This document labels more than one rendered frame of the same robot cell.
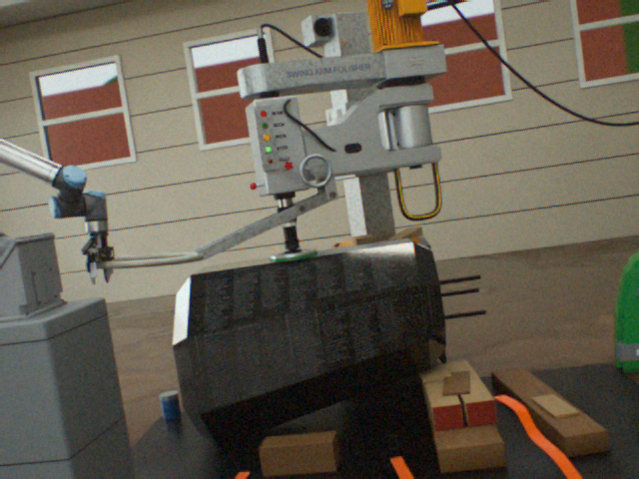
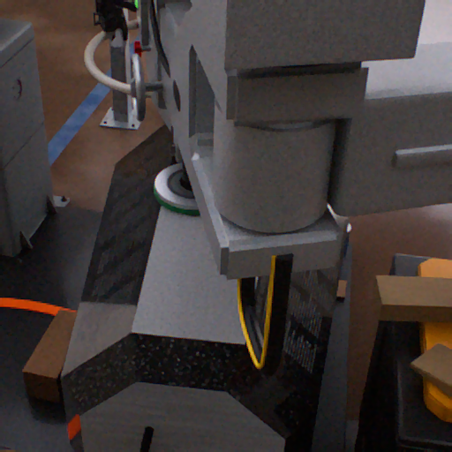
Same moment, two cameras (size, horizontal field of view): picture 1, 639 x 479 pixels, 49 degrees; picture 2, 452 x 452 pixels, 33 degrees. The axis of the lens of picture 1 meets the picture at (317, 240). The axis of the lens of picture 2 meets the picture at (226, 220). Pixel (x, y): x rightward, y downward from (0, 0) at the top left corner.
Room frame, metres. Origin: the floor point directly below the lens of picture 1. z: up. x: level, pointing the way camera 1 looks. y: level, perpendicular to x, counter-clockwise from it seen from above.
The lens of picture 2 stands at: (3.32, -1.55, 1.96)
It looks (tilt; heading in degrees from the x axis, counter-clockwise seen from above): 36 degrees down; 92
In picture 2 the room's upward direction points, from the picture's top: 2 degrees clockwise
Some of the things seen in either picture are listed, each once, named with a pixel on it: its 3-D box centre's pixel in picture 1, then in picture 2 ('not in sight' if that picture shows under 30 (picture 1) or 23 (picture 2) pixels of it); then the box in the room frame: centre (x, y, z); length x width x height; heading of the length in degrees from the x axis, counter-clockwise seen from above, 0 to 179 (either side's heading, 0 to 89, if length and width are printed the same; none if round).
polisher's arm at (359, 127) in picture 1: (359, 143); (228, 96); (3.28, -0.26, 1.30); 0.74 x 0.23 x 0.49; 105
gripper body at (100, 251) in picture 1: (100, 246); (109, 11); (2.84, 0.88, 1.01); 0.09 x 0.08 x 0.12; 46
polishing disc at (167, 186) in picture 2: (293, 252); (195, 184); (3.19, 0.12, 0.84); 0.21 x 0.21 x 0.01
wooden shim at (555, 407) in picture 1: (554, 405); not in sight; (2.77, -0.85, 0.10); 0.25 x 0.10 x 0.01; 4
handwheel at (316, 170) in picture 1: (314, 171); (153, 86); (3.10, -0.03, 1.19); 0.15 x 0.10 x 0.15; 105
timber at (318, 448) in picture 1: (300, 453); (60, 354); (2.74, 0.20, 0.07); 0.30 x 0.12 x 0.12; 80
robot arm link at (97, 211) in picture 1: (94, 206); not in sight; (2.84, 0.88, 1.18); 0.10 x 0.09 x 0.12; 129
